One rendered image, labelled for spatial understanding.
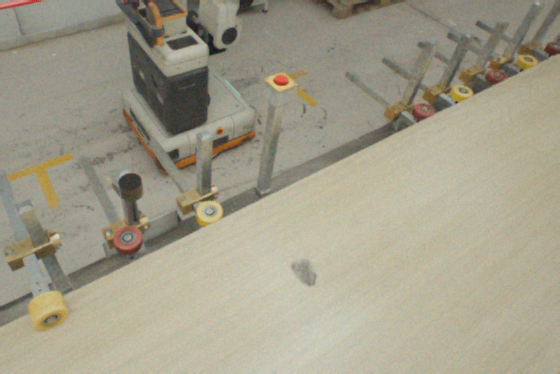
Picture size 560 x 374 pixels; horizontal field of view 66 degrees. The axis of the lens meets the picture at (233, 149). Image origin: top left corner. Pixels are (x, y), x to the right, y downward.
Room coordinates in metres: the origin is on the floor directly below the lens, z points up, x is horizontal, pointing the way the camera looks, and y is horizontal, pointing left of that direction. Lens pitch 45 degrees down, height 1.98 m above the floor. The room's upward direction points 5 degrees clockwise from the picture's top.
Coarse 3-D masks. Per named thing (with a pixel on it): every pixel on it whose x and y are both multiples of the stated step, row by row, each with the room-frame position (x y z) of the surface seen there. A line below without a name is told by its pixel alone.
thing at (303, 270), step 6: (294, 264) 0.62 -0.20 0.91; (300, 264) 0.63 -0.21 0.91; (306, 264) 0.62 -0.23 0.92; (312, 264) 0.63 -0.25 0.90; (294, 270) 0.60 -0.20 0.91; (300, 270) 0.60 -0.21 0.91; (306, 270) 0.61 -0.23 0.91; (312, 270) 0.61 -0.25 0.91; (294, 276) 0.59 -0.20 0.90; (300, 276) 0.59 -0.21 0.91; (306, 276) 0.59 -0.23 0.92; (312, 276) 0.59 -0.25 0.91; (306, 282) 0.57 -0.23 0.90; (312, 282) 0.57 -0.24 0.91
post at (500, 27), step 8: (496, 24) 1.78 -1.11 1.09; (504, 24) 1.75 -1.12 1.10; (496, 32) 1.76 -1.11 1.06; (488, 40) 1.77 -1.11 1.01; (496, 40) 1.75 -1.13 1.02; (488, 48) 1.76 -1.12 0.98; (480, 56) 1.77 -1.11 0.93; (488, 56) 1.76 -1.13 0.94; (480, 64) 1.76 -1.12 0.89; (472, 88) 1.77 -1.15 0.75
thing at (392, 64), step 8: (392, 64) 1.80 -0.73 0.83; (400, 64) 1.79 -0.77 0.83; (400, 72) 1.75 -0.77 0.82; (408, 72) 1.73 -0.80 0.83; (408, 80) 1.71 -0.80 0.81; (424, 80) 1.68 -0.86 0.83; (424, 88) 1.63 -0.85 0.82; (440, 96) 1.57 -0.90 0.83; (448, 96) 1.56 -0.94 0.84; (448, 104) 1.52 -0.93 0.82
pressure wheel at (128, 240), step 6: (126, 228) 0.70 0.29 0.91; (132, 228) 0.70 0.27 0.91; (120, 234) 0.68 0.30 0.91; (126, 234) 0.68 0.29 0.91; (132, 234) 0.68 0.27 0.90; (138, 234) 0.68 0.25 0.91; (114, 240) 0.65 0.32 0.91; (120, 240) 0.66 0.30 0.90; (126, 240) 0.66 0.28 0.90; (132, 240) 0.66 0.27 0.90; (138, 240) 0.66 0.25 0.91; (120, 246) 0.64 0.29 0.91; (126, 246) 0.64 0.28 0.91; (132, 246) 0.64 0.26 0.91; (138, 246) 0.65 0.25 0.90; (120, 252) 0.63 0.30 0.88; (126, 252) 0.63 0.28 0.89; (132, 252) 0.63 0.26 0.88; (132, 258) 0.66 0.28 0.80
